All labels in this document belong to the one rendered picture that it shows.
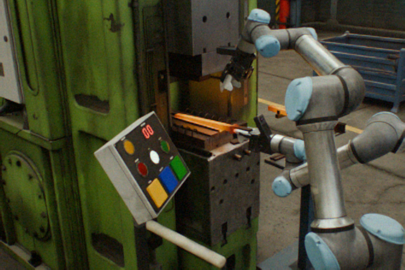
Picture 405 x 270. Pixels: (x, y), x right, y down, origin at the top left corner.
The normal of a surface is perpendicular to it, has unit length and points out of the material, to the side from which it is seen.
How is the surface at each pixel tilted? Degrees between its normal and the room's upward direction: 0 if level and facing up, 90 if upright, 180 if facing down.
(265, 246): 0
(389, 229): 8
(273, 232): 0
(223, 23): 90
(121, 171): 90
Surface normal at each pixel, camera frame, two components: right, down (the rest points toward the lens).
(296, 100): -0.98, -0.02
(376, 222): 0.10, -0.95
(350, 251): 0.25, -0.16
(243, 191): 0.73, 0.20
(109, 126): -0.68, 0.26
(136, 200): -0.30, 0.32
